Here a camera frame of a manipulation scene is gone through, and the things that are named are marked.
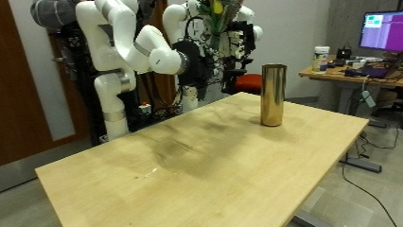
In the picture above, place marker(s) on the flower bouquet with green wrap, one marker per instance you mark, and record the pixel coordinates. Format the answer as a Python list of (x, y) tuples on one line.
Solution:
[(218, 19)]

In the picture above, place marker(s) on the tall gold cylinder vase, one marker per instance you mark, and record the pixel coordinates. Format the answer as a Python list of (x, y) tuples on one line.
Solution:
[(273, 94)]

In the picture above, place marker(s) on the brown wooden door leaf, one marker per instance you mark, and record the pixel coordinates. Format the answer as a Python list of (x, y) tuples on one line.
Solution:
[(168, 82)]

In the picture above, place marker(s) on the red office chair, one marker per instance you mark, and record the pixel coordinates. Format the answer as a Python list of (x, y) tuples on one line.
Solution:
[(249, 83)]

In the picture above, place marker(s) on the white emergency stop box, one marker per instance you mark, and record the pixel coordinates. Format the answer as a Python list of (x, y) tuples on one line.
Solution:
[(145, 108)]

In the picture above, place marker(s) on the white wipes canister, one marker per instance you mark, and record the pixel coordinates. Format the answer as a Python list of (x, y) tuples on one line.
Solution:
[(321, 60)]

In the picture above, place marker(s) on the wooden office desk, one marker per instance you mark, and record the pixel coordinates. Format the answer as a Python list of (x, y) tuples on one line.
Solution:
[(331, 74)]

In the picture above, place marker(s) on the small black device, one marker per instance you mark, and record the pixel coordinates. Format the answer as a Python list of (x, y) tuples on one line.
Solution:
[(343, 53)]

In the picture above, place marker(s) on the black equipment stand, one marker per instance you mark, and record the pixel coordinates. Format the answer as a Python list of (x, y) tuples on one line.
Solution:
[(81, 82)]

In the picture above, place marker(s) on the computer monitor with purple screen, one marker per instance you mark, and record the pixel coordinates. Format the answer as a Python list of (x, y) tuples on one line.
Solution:
[(383, 31)]

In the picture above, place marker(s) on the white hanging power adapter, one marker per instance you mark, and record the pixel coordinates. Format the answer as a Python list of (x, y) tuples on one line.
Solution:
[(368, 98)]

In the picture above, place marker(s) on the person in grey sweater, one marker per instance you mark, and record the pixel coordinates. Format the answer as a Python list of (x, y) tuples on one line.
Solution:
[(51, 14)]

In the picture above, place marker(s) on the brown door with frosted pane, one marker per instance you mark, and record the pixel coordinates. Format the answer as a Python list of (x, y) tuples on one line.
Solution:
[(16, 110)]

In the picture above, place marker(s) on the grey table leg foot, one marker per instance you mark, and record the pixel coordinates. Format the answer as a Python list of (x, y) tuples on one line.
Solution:
[(364, 165)]

